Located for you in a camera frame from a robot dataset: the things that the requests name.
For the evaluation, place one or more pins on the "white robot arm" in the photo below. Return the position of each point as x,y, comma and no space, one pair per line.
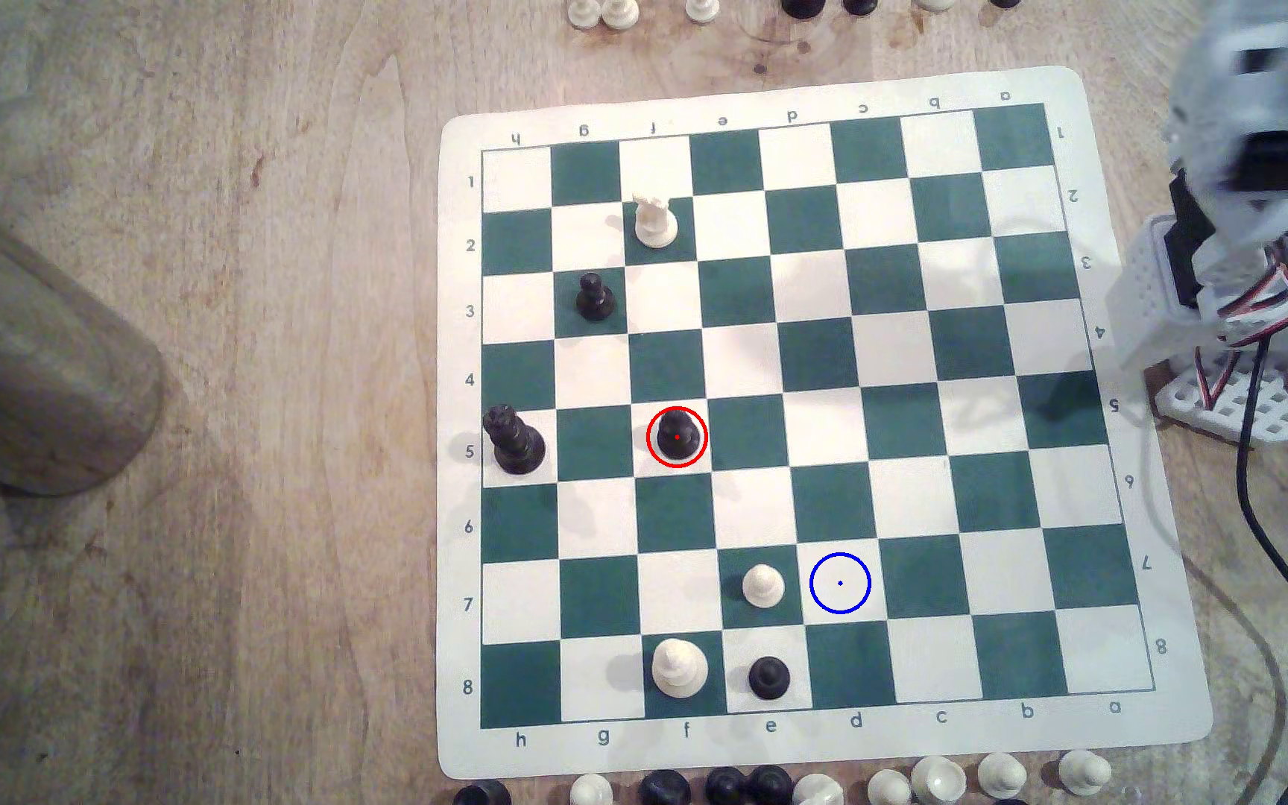
1259,101

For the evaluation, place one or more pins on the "white chess piece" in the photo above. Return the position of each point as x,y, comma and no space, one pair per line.
935,3
619,11
590,792
584,11
701,9
938,780

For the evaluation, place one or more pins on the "grey metal cylinder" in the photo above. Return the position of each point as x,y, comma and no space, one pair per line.
29,358

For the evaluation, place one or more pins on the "black pawn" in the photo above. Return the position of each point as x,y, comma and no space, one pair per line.
596,300
677,439
769,678

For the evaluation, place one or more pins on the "green white chess mat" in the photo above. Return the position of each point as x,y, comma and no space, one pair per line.
935,335

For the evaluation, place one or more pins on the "white bishop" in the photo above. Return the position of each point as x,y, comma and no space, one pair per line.
679,668

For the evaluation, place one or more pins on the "white pawn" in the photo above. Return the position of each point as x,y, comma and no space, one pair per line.
1002,774
763,586
888,789
1085,771

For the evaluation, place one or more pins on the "black king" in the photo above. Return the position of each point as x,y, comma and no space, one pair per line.
516,447

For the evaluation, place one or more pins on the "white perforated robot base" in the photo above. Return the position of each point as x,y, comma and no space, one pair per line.
1270,416

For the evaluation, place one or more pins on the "white knight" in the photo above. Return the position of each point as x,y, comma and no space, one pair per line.
655,224
817,793

